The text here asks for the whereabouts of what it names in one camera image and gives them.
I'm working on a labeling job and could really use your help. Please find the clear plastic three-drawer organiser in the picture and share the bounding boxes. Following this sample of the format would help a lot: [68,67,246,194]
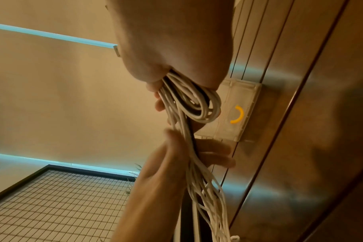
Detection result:
[194,79,263,142]

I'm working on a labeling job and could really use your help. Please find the person's right hand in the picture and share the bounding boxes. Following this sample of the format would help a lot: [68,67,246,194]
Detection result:
[105,0,236,126]

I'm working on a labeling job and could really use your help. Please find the clear drawer yellow handle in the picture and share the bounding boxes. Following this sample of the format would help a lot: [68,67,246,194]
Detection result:
[213,80,262,142]

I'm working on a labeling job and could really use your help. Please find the person's left forearm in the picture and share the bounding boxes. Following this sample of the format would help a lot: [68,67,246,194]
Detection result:
[109,182,185,242]

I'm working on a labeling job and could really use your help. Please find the black framed wire grid panel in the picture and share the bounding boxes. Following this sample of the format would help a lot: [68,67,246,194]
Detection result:
[0,164,138,242]

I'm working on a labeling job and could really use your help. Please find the tangle of white cables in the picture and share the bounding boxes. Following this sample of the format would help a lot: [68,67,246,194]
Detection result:
[113,45,241,242]

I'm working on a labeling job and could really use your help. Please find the person's left hand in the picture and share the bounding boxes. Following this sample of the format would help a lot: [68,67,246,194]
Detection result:
[133,128,237,197]

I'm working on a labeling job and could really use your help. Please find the wall light strip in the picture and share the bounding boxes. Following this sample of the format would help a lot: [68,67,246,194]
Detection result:
[0,22,119,49]
[0,152,138,177]

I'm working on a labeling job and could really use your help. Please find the green plants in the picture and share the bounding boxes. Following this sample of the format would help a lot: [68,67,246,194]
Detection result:
[124,163,143,197]

